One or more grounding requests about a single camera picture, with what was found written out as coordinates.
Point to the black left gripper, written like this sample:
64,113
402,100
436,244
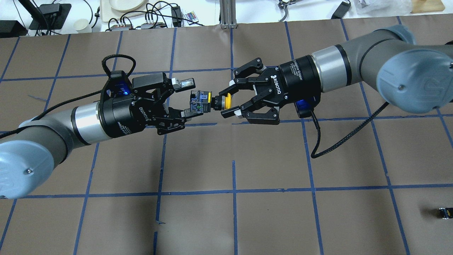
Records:
118,114

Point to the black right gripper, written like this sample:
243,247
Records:
294,82

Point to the yellow push button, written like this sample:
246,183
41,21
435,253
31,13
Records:
204,102

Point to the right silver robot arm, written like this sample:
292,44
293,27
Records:
414,78

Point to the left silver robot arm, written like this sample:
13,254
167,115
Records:
40,145

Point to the remote control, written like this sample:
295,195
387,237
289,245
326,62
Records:
190,16

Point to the metal reacher stick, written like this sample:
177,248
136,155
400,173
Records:
283,5

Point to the beige plate stack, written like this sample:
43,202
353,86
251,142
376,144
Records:
116,8

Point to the white paper cup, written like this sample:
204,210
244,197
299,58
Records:
82,26

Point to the black power adapter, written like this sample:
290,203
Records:
341,10

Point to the wooden cutting board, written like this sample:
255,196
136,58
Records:
427,6

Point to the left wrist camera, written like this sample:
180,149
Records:
118,84

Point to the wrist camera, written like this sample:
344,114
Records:
118,84
304,108

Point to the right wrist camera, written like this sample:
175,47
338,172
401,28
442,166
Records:
304,108

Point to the aluminium frame post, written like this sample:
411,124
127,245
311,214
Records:
228,14

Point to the small black switch block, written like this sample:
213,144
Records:
445,212

